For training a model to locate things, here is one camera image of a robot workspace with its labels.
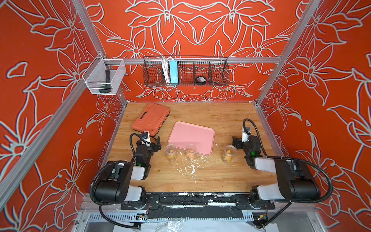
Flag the clear cookie jar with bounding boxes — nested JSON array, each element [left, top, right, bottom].
[[165, 144, 177, 161], [185, 144, 197, 160], [221, 145, 236, 163]]

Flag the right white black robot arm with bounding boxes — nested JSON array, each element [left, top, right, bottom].
[[232, 119, 334, 229]]

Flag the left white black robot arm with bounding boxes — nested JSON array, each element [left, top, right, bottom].
[[89, 132, 162, 230]]

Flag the orange plastic tool case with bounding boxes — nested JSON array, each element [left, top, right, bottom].
[[131, 102, 170, 136]]

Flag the pink plastic tray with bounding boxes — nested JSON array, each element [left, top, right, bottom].
[[168, 121, 215, 156]]

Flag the dark green flashlight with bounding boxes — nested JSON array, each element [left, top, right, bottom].
[[99, 69, 112, 93]]

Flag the light blue box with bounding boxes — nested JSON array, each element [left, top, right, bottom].
[[169, 60, 179, 86]]

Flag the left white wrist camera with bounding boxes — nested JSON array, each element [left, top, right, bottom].
[[141, 131, 151, 147]]

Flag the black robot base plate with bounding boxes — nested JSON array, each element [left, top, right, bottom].
[[120, 192, 275, 218]]

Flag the black wire wall basket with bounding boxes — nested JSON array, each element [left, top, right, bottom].
[[143, 56, 230, 87]]

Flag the clear plastic wall bin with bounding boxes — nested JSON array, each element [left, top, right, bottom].
[[82, 54, 126, 95]]

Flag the white coiled cable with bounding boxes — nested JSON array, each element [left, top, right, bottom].
[[161, 57, 171, 83]]

